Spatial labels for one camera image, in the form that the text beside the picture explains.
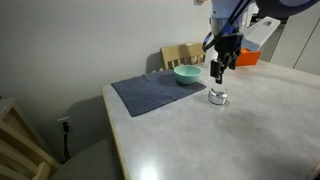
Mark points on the white angular box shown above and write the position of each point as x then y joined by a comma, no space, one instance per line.
261,33

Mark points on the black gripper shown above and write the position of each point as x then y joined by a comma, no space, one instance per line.
230,45

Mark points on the white cabinet doors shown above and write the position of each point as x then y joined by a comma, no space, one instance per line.
305,43

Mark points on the teal bowl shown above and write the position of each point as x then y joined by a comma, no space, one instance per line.
187,74

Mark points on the slatted wooden chair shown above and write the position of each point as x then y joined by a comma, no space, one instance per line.
20,146

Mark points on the white wall outlet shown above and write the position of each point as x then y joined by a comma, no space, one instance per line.
61,120

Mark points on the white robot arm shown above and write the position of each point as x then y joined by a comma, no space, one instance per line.
221,10

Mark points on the orange box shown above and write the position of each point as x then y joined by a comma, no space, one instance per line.
248,57

